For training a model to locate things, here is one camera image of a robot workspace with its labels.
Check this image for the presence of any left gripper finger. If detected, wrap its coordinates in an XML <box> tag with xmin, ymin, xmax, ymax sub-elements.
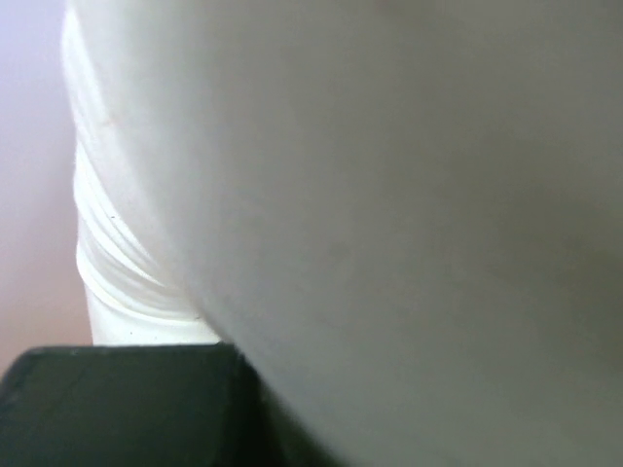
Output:
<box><xmin>1</xmin><ymin>344</ymin><xmax>328</xmax><ymax>466</ymax></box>

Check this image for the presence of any white pillow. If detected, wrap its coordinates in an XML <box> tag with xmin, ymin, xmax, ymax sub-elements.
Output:
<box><xmin>62</xmin><ymin>1</ymin><xmax>622</xmax><ymax>466</ymax></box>

